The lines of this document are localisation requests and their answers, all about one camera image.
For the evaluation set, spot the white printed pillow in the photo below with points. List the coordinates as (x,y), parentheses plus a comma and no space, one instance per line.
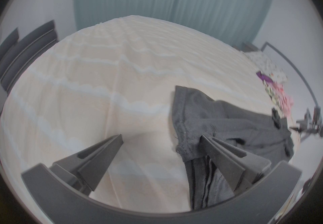
(272,66)

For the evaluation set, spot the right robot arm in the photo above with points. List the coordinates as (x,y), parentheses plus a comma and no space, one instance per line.
(318,122)

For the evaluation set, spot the white printed garment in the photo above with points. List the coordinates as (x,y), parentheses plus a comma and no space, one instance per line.
(271,93)

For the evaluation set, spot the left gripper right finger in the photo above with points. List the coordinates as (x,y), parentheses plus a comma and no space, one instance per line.
(232,165)

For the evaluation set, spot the purple garment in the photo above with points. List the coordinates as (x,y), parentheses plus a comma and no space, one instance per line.
(263,76)

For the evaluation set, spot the pink garment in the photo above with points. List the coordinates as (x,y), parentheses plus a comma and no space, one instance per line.
(285,99)

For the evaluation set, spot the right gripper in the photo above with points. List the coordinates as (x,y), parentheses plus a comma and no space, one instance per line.
(308,129)

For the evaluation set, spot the bed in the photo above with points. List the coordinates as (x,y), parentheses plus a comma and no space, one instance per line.
(101,79)

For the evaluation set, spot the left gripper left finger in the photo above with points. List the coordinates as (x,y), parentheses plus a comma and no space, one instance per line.
(96,162)

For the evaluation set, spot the black chest of drawers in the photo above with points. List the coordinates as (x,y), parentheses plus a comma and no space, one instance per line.
(30,48)

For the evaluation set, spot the black T-shirt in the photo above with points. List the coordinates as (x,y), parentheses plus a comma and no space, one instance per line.
(207,111)

